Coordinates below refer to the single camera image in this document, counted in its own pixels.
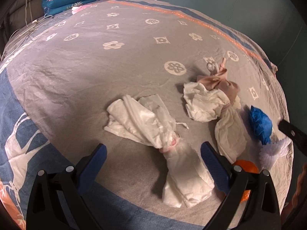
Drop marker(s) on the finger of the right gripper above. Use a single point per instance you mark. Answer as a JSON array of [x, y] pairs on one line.
[[296, 135]]

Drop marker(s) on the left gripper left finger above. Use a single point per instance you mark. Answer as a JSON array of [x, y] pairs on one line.
[[78, 179]]

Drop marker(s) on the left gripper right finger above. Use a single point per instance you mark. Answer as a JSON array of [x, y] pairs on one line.
[[229, 179]]

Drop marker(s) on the lilac foam net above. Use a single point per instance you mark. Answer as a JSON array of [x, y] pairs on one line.
[[271, 152]]

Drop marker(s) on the blue wrapper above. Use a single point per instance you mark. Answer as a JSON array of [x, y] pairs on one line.
[[261, 125]]

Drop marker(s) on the white tissue pink cloth bundle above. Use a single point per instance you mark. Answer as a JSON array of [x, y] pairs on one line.
[[204, 105]]

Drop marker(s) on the pink cloth bundle with loop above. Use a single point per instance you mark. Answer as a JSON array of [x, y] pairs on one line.
[[218, 80]]

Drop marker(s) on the grey patterned bed cover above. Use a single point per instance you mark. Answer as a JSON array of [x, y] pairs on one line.
[[57, 82]]

